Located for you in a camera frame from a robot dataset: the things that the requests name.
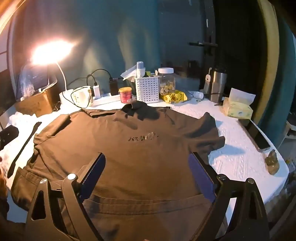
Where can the clear plastic bag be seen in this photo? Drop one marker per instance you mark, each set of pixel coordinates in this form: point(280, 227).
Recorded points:
point(26, 81)

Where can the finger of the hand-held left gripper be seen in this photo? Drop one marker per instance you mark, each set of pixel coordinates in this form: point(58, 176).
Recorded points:
point(8, 136)

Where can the glass jar with white lid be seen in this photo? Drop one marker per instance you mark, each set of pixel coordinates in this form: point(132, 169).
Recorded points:
point(166, 81)

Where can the black power adapter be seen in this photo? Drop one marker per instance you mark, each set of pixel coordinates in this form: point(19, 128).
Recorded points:
point(113, 87)

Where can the stainless steel tumbler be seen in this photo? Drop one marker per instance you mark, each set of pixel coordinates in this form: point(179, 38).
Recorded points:
point(218, 85)

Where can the white printed mug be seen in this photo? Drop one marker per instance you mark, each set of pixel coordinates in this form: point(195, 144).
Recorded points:
point(81, 97)

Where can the yellow snack packet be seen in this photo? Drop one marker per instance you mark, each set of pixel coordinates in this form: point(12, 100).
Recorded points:
point(173, 97)

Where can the white crumpled cloth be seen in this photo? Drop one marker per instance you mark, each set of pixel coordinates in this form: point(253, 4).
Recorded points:
point(20, 118)

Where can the white perforated basket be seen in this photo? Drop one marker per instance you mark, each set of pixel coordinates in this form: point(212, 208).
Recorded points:
point(147, 90)

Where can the yellow tissue pack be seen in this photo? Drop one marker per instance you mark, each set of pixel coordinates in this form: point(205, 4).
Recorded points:
point(238, 109)

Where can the small stone figurine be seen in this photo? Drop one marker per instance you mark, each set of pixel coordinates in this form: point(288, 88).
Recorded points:
point(272, 163)

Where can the small white cup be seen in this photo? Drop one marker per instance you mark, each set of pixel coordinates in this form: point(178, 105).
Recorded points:
point(198, 95)

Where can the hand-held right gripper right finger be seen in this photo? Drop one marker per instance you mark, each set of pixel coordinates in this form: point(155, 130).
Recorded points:
point(198, 176)

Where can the brown printed t-shirt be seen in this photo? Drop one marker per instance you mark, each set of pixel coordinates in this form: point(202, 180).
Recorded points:
point(138, 162)

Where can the cardboard box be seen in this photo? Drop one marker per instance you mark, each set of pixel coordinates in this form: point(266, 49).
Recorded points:
point(37, 102)

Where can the black smartphone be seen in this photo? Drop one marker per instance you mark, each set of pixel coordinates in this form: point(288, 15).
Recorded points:
point(256, 136)

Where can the white charger plug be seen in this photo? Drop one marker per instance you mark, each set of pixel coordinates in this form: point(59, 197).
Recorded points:
point(97, 91)

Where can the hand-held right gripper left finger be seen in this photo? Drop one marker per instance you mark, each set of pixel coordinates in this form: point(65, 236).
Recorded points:
point(94, 173)

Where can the red can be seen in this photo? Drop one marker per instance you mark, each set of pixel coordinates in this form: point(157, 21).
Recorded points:
point(125, 95)

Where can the white desk lamp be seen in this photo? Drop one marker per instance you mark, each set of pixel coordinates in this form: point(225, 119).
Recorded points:
point(66, 96)

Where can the small black cloth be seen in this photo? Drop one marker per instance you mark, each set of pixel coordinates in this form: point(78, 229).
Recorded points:
point(138, 110)

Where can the white loose tissue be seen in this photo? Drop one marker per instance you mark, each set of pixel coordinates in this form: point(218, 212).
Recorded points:
point(128, 74)

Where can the white power strip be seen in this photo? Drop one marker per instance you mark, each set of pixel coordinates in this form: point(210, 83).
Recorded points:
point(106, 99)

